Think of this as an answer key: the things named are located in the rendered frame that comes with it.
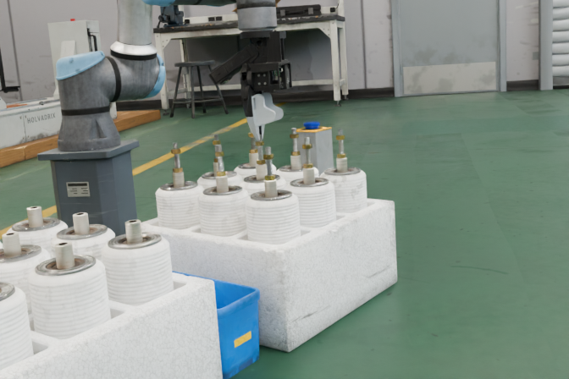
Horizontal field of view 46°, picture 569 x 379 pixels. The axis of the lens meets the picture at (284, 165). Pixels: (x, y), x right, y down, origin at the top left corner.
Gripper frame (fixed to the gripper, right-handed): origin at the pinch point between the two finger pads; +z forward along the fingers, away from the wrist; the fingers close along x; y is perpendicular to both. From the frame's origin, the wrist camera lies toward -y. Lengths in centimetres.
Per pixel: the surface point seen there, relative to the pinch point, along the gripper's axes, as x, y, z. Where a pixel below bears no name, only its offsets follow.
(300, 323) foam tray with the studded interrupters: -20.9, 14.6, 30.6
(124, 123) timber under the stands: 295, -229, 29
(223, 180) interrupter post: -12.1, -2.2, 7.3
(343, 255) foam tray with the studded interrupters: -6.9, 18.9, 22.5
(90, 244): -44.2, -9.0, 10.3
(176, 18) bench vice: 403, -238, -49
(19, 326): -67, -3, 13
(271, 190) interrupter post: -15.7, 8.9, 8.3
